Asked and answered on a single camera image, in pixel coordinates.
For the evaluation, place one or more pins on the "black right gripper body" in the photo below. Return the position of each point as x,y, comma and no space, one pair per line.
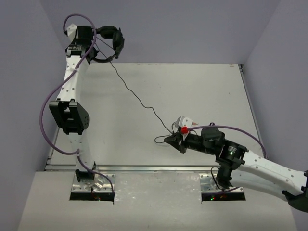
193,142

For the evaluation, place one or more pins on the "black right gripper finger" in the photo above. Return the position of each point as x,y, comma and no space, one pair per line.
178,145
173,138

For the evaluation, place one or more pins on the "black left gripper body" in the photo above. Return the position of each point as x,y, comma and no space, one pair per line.
91,56

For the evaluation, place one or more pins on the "black headphones with cord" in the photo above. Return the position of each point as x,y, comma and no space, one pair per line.
113,33

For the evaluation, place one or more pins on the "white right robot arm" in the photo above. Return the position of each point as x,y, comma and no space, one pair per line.
240,167

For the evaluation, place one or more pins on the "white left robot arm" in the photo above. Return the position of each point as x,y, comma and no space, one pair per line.
66,109

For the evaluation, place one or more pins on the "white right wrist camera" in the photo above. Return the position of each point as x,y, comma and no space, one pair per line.
183,124

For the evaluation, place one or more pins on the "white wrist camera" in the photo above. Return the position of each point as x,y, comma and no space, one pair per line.
71,32
183,124

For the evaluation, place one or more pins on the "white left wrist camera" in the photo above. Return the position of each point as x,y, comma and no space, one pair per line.
71,32

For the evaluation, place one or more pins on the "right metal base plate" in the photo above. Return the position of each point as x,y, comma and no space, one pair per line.
208,185

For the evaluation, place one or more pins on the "metal base plate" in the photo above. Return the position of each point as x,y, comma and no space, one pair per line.
98,185
208,185

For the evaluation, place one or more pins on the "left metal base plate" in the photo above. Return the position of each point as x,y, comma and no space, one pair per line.
98,185

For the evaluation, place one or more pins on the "aluminium table edge rail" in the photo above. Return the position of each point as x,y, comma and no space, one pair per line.
132,168

